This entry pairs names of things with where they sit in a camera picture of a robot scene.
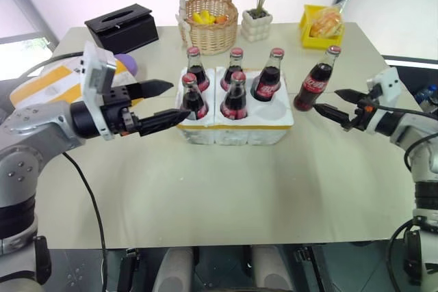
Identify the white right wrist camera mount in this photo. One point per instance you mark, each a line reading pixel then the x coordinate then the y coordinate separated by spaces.
pixel 388 83

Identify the black bracket under table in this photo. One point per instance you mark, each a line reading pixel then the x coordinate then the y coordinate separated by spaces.
pixel 304 258
pixel 129 268

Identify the yellow toy fruit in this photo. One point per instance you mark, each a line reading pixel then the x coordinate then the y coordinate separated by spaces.
pixel 202 17

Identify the purple round object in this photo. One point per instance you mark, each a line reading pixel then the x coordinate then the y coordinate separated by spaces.
pixel 128 63

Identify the bagged bread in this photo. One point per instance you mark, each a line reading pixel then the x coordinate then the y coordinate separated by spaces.
pixel 326 22

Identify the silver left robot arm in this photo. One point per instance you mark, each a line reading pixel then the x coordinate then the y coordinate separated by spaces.
pixel 31 131

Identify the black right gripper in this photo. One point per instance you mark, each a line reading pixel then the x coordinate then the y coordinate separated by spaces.
pixel 361 114

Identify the blue-capped water bottle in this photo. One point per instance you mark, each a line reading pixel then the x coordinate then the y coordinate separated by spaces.
pixel 427 97

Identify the yellow plastic bin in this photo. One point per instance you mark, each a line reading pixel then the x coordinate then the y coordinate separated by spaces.
pixel 320 41

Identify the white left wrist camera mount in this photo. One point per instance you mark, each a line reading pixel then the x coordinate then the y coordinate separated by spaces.
pixel 94 66

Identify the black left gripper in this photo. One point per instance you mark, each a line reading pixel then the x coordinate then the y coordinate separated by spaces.
pixel 116 117

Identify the black tissue box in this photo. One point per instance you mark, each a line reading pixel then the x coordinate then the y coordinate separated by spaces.
pixel 126 32

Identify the glass cola bottle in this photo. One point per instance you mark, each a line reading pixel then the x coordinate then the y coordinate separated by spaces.
pixel 236 100
pixel 234 66
pixel 197 73
pixel 313 85
pixel 268 83
pixel 193 100

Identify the white bubble plant pot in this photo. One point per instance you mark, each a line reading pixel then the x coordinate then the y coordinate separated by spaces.
pixel 256 27

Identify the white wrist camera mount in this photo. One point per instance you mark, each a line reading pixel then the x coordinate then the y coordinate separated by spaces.
pixel 94 66
pixel 388 83

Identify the orange toy fruit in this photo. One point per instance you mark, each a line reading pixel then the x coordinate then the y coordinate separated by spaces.
pixel 223 18

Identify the white foam crate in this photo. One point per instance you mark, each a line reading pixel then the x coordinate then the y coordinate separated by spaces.
pixel 253 128

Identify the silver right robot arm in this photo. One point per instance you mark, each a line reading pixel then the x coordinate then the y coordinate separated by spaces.
pixel 422 141

